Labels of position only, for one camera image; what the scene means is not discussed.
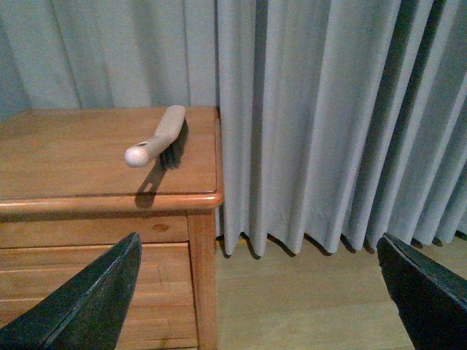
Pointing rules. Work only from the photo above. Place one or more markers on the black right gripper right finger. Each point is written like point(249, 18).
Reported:
point(430, 298)

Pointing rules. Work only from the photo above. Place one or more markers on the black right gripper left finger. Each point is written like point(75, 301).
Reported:
point(88, 311)

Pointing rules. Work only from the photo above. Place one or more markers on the beige hand brush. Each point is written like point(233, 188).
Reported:
point(167, 143)

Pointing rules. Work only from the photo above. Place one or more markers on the wooden cabinet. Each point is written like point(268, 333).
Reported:
point(67, 196)

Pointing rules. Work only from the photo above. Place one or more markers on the light grey curtain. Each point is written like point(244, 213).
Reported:
point(340, 119)

